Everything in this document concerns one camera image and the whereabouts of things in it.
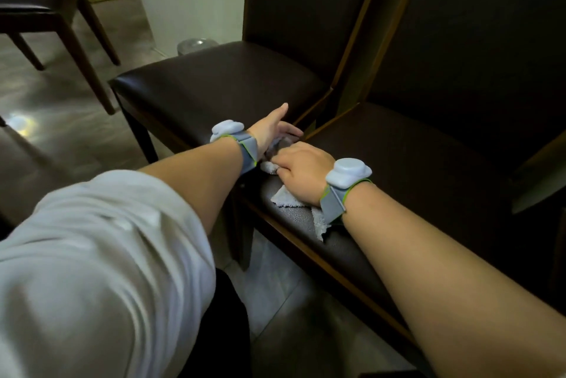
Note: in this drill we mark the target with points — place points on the white shirt sleeve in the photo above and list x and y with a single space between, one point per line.
97 276

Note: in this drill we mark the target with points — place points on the person's left hand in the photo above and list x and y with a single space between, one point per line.
265 130

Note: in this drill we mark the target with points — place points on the person's left fingers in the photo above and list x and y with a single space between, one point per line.
279 113

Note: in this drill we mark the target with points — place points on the black trousers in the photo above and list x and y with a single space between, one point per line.
221 333

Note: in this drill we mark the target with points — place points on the person's left forearm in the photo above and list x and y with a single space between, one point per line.
199 178

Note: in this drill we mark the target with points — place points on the white cleaning cloth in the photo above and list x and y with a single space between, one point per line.
283 198

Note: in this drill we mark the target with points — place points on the clear plastic container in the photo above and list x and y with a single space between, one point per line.
197 46

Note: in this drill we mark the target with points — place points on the person's right forearm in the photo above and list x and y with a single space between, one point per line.
442 285

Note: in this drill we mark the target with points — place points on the person's right fingers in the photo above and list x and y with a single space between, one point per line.
285 161

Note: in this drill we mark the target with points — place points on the person's right hand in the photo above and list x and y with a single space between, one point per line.
305 170

